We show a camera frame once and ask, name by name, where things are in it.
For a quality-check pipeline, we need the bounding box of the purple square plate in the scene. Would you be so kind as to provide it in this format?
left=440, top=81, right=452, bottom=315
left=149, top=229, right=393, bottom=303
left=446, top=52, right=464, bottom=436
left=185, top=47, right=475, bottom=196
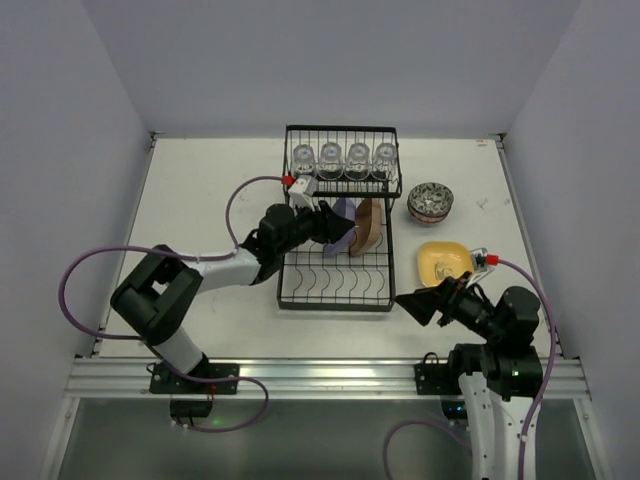
left=323, top=197, right=356, bottom=258

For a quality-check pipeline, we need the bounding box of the yellow square panda plate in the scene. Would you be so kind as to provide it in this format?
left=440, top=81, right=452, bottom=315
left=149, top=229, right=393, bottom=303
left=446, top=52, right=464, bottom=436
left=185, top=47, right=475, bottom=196
left=417, top=241, right=474, bottom=288

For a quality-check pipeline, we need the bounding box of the black white leaf bowl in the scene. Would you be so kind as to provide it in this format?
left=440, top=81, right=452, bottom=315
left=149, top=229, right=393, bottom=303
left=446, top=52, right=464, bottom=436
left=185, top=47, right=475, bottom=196
left=407, top=182, right=454, bottom=217

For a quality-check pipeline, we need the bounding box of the blue patterned bowl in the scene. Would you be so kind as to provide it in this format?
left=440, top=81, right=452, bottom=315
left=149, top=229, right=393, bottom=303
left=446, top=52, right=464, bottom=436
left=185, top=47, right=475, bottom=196
left=407, top=205, right=449, bottom=225

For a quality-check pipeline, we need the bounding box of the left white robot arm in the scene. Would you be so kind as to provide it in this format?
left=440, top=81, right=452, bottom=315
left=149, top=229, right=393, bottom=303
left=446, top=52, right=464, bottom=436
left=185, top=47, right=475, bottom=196
left=110, top=201, right=355, bottom=376

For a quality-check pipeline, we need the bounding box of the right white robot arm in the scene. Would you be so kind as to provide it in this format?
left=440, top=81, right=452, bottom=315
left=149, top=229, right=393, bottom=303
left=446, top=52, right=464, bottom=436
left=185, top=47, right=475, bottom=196
left=395, top=273, right=543, bottom=479

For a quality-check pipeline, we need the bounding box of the brown square plate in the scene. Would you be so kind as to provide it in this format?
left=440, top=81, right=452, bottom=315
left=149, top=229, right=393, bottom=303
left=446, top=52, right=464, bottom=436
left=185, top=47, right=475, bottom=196
left=349, top=198, right=382, bottom=256

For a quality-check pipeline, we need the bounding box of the clear drinking glass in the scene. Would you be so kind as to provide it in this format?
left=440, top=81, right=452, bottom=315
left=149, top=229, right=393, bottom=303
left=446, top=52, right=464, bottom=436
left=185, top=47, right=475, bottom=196
left=371, top=142, right=397, bottom=180
left=344, top=142, right=370, bottom=181
left=291, top=144, right=316, bottom=179
left=317, top=142, right=343, bottom=180

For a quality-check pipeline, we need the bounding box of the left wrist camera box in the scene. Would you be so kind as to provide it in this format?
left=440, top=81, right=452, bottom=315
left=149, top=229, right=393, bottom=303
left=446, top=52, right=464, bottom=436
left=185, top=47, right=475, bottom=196
left=287, top=175, right=318, bottom=210

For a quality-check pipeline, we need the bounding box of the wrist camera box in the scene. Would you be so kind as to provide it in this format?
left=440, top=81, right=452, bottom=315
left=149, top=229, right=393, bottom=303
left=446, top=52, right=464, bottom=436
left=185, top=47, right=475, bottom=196
left=467, top=247, right=495, bottom=286
left=287, top=175, right=318, bottom=210

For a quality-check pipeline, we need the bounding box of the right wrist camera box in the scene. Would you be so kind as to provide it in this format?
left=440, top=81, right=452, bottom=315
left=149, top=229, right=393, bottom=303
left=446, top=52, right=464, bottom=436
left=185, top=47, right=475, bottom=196
left=467, top=247, right=495, bottom=286

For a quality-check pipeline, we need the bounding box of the black wire dish rack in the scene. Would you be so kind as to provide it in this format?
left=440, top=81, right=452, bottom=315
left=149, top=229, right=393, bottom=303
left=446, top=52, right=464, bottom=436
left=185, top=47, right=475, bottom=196
left=277, top=125, right=402, bottom=313

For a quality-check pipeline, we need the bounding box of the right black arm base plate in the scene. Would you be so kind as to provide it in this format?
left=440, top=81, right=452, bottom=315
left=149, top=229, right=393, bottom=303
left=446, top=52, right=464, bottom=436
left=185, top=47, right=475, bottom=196
left=413, top=352, right=461, bottom=396

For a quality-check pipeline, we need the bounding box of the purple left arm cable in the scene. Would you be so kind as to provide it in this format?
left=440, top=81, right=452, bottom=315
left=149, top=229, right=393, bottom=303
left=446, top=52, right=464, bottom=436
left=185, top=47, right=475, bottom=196
left=58, top=174, right=296, bottom=434

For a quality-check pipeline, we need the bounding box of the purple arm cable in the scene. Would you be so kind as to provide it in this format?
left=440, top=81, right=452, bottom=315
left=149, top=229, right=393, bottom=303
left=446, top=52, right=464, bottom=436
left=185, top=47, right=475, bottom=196
left=383, top=254, right=557, bottom=480
left=58, top=174, right=296, bottom=434

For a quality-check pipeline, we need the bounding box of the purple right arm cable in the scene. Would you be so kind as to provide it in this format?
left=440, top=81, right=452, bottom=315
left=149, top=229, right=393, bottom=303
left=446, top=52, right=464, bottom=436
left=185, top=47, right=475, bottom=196
left=383, top=254, right=557, bottom=480

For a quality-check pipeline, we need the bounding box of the aluminium mounting rail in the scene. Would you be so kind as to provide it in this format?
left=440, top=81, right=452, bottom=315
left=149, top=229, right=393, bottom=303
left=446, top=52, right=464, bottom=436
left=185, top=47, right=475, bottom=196
left=64, top=357, right=591, bottom=401

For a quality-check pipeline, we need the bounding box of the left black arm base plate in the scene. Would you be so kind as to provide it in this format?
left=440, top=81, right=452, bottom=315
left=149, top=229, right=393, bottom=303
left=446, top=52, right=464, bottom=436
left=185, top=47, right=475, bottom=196
left=147, top=360, right=240, bottom=395

